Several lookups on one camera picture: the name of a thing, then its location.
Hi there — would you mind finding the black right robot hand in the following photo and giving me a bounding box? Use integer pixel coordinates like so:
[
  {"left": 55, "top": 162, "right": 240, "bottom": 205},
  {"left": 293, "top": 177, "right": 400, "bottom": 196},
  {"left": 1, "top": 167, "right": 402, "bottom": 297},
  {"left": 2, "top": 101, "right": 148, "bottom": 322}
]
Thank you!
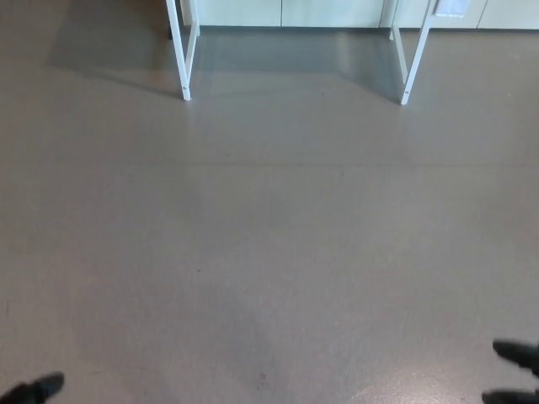
[{"left": 481, "top": 339, "right": 539, "bottom": 404}]

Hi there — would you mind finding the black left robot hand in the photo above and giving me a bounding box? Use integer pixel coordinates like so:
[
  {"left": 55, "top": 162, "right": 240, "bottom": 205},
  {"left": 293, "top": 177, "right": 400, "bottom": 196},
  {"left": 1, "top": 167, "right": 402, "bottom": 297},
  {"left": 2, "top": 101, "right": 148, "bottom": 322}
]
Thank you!
[{"left": 0, "top": 372, "right": 66, "bottom": 404}]

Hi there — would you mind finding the white desk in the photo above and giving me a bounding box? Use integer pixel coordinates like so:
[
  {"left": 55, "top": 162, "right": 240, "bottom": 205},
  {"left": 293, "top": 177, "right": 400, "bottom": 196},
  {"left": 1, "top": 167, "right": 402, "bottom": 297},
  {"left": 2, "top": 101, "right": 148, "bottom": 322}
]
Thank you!
[{"left": 164, "top": 0, "right": 435, "bottom": 106}]

